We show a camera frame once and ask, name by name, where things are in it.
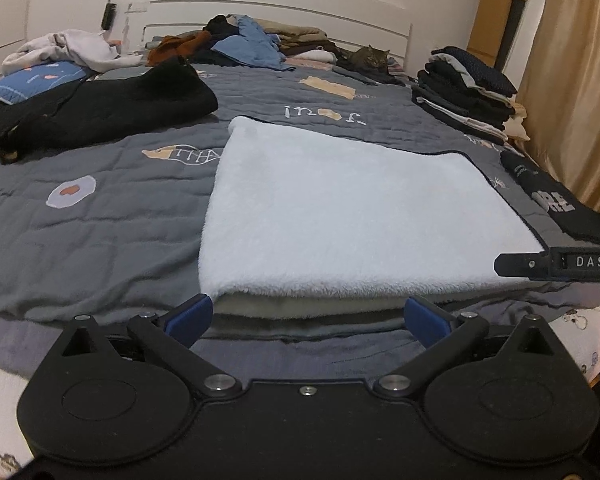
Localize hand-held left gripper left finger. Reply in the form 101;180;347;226
50;294;242;401

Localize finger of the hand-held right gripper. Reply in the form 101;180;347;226
494;250;553;281

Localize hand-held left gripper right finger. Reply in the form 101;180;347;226
374;294;563;401

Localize white printed fleece blanket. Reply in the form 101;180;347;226
198;116;548;321

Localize stack of folded dark clothes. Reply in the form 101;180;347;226
411;46;531;143

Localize beige folded clothes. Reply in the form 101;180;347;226
255;19;331;53

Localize black printed folded shirt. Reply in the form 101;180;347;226
500;150;600;247

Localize grey quilted bedspread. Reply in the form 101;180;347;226
0;52;600;376

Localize beige curtain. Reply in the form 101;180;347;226
515;0;600;221

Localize black coat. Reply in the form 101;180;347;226
0;56;219;163

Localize dark framed board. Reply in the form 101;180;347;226
495;0;528;76

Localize tabby cat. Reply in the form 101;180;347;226
337;45;392;73

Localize tall cardboard sheet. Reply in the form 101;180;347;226
467;0;521;61

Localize brown garment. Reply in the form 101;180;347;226
147;30;213;67

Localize blue denim garment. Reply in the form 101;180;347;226
211;15;297;72

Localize blue pillow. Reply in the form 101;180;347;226
0;60;98;106

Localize white folded garment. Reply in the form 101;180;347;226
290;49;337;64

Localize black crumpled garment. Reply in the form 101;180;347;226
202;14;241;36

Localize white crumpled hoodie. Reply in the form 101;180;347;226
1;29;146;75

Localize white headboard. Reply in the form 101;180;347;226
119;0;413;73

